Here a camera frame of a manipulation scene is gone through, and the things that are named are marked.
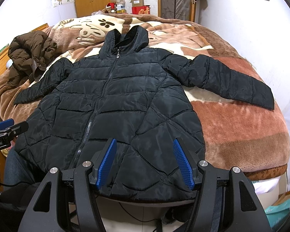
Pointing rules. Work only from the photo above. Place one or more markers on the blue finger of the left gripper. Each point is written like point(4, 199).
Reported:
point(6, 124)

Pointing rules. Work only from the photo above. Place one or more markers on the teal cardboard box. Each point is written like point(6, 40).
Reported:
point(278, 212)

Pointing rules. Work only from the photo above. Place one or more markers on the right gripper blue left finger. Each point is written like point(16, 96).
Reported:
point(102, 163)

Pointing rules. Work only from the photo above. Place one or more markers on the black puffer jacket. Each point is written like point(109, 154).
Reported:
point(134, 94)

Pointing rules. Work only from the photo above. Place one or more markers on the santa hat plush toy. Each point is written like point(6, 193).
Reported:
point(110, 8)

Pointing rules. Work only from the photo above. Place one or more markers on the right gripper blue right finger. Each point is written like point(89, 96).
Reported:
point(187, 161)

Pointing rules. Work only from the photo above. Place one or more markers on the clear plastic jar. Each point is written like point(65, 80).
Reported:
point(121, 7)

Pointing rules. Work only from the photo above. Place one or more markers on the brown cartoon fleece blanket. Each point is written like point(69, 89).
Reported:
point(250, 137)

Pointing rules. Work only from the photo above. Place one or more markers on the brown cardboard box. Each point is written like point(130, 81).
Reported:
point(137, 3)

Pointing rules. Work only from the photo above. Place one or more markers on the red gift box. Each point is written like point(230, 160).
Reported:
point(141, 10)

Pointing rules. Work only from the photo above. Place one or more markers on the brown puffer jacket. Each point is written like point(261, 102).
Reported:
point(29, 55)

